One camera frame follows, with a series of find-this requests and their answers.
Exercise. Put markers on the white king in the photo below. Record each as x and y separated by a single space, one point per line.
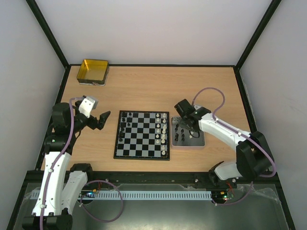
164 129

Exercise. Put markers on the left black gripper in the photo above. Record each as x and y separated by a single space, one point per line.
102 119

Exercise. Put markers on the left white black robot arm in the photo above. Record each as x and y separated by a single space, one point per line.
57 198

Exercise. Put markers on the black and silver chessboard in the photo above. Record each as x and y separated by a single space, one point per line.
136 133

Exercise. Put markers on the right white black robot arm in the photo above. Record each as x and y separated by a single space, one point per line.
253 155

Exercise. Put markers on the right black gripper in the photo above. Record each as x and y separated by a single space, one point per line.
187 123

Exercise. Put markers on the black aluminium frame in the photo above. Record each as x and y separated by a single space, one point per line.
157 177

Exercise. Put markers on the light blue slotted cable duct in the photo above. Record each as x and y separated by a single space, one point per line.
150 195

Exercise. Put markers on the silver foil tray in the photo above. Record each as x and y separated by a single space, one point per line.
180 136

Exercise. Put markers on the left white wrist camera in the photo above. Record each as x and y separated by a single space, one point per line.
87 105

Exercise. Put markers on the yellow square tin box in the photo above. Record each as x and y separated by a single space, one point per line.
93 72

